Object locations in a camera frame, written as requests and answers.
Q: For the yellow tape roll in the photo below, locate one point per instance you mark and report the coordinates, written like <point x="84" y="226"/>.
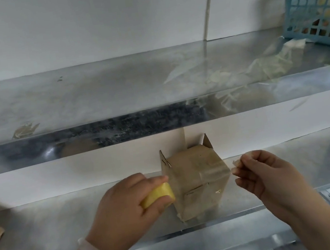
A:
<point x="156" y="194"/>

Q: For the pile of clear tape scraps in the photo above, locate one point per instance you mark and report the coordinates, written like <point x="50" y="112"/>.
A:
<point x="252" y="70"/>

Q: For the person's left hand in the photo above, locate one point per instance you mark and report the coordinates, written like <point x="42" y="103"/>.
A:
<point x="120" y="219"/>

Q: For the person's right hand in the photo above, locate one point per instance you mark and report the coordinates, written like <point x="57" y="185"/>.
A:
<point x="275" y="181"/>

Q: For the small crumpled tape scrap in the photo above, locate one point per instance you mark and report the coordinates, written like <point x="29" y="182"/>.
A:
<point x="25" y="131"/>

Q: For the plain perforated cardboard box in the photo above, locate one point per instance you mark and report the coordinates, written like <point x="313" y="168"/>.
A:
<point x="193" y="168"/>

